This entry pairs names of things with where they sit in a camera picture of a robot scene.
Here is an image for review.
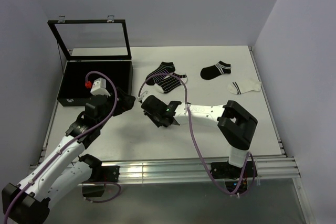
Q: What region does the black glass-panel case lid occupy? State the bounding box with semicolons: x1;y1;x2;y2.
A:
48;15;132;61

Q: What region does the purple cable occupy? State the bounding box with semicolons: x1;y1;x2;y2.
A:
2;71;119;218
138;73;257;196

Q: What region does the black sock with purple stripes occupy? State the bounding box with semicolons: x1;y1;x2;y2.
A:
145;61;175;86

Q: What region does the aluminium front frame rail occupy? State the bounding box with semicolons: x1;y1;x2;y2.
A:
13;155;310;224

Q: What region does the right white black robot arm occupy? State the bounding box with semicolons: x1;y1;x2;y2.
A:
140;95;258;177

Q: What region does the black white-striped sock white toe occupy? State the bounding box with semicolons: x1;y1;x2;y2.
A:
154;73;188;94

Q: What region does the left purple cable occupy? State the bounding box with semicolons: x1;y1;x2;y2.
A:
2;71;119;218

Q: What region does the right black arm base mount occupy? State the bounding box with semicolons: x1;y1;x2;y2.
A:
211;161;258;195

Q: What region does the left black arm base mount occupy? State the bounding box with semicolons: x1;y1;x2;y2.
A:
82;165;121;203

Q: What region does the black display case base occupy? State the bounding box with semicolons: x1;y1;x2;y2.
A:
57;60;133;106

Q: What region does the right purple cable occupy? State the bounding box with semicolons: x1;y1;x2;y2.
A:
138;73;257;196

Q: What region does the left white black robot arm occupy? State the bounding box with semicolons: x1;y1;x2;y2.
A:
2;89;135;223

